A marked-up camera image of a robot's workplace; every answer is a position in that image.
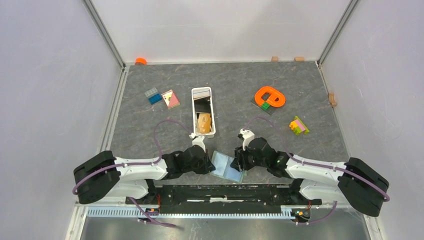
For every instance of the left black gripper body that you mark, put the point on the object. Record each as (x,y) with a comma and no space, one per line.
(202,166)

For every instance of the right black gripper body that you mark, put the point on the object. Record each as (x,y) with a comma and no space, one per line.
(248,160)

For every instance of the green card holder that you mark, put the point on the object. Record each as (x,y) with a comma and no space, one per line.
(223,169)

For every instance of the black VIP card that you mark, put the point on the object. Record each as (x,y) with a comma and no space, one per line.
(202,105)

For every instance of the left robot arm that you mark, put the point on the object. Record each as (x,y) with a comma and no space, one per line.
(106,175)

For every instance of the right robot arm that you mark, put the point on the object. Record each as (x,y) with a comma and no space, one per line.
(353,182)

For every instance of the gold cards in tray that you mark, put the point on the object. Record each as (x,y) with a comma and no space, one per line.
(204,122)

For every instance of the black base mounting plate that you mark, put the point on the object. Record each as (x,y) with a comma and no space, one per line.
(269,193)

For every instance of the green lego brick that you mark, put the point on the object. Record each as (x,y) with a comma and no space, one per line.
(265,106)

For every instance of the pink yellow green brick stack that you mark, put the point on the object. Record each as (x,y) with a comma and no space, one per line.
(298,127)

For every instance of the pink wooden block puzzle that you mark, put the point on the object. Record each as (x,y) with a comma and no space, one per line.
(170,98)

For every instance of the orange curved track piece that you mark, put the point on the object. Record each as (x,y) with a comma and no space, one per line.
(270,95)

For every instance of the white rectangular tray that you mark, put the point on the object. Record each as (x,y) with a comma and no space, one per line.
(200,92)

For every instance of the blue grey lego bricks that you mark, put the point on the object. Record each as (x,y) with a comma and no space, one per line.
(153,96)

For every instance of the curved wooden piece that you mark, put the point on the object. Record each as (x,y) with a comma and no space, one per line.
(332,100)

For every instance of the wooden block right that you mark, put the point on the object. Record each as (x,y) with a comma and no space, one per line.
(299,59)

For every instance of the orange tape roll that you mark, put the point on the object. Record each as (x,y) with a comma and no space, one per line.
(140,61)

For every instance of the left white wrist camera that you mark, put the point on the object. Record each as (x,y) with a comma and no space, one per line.
(198,140)

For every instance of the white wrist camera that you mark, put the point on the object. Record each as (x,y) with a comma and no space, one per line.
(246,136)
(198,140)

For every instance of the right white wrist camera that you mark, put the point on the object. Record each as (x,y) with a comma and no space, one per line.
(246,136)

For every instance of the aluminium frame rail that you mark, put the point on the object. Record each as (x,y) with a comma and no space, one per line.
(193,209)

